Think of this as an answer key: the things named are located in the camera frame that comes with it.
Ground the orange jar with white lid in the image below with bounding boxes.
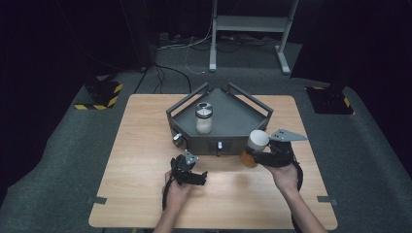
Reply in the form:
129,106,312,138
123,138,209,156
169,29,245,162
239,129,270,169

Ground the dark grey corner rack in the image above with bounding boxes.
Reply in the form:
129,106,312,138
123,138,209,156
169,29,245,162
165,82,274,157

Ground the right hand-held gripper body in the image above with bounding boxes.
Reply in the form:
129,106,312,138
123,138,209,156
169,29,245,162
262,128,309,169

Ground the white jar with silver lid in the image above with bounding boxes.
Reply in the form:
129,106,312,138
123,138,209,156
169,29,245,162
194,101,215,135

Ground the grey metal table frame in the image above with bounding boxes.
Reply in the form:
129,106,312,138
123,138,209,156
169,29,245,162
208,0,300,76

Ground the black floor cable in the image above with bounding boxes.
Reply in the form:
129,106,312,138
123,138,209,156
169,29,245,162
153,62,193,95

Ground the hand-held gripper black cable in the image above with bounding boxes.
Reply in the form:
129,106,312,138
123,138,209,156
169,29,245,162
161,177,174,212
291,160,305,192

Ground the black base with yellow stripes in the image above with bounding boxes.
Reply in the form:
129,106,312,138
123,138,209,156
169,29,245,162
74,75,124,112
305,84,357,116

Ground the person's left hand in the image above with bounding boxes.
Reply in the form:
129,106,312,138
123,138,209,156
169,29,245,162
164,170,196,212

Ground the person's right hand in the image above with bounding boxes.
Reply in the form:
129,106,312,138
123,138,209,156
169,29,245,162
261,160,301,196

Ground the grey tape strip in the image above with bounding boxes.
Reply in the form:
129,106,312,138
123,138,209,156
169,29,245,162
86,195,108,206
316,195,339,207

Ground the right hand-held gripper black cable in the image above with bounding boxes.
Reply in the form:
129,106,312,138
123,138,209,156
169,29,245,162
291,160,305,192

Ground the power strip with plugs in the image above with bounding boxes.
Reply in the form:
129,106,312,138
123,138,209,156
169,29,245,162
156,31,215,51

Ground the white floor cable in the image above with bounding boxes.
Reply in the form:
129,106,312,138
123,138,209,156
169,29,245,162
184,17,216,76

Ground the left hand-held gripper black cable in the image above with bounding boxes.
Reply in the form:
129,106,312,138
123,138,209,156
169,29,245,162
161,177,174,212

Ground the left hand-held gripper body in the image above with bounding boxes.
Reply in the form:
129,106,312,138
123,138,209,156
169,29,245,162
169,149,200,186

